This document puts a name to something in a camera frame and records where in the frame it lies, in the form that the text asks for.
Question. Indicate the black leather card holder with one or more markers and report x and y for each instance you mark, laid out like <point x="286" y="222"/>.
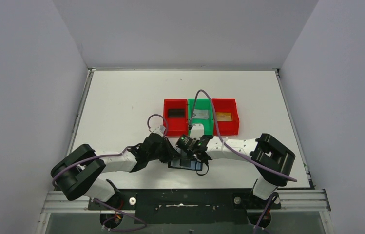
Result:
<point x="186" y="164"/>

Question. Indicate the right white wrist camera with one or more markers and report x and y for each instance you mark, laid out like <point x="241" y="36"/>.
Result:
<point x="197" y="131"/>

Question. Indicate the green bin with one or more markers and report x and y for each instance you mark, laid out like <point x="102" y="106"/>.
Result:
<point x="203" y="104"/>

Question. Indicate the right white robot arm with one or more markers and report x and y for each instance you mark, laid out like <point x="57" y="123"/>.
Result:
<point x="272" y="159"/>

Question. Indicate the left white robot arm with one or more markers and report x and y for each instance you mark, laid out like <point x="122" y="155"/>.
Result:
<point x="78" y="174"/>

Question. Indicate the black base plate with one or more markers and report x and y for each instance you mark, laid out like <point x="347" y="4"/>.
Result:
<point x="193" y="206"/>

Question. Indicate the black card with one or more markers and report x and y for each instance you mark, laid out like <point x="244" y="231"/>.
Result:
<point x="176" y="113"/>

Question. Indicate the gold card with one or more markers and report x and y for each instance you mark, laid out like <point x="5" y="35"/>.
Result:
<point x="224" y="116"/>

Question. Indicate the silver card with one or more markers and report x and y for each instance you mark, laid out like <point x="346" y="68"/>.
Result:
<point x="201" y="114"/>

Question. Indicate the aluminium frame rail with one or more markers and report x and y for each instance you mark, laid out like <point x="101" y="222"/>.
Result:
<point x="291" y="200"/>

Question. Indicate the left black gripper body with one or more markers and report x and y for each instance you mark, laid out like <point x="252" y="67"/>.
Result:
<point x="172" y="154"/>

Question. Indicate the red bin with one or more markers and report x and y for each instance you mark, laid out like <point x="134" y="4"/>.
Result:
<point x="226" y="128"/>
<point x="176" y="126"/>

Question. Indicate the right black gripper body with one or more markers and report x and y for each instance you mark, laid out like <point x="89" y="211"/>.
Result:
<point x="194" y="155"/>

